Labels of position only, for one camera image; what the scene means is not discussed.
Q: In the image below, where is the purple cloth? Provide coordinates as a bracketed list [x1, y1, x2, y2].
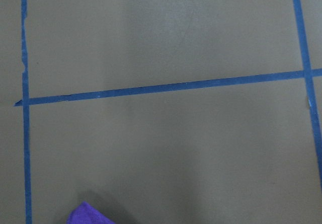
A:
[66, 202, 114, 224]

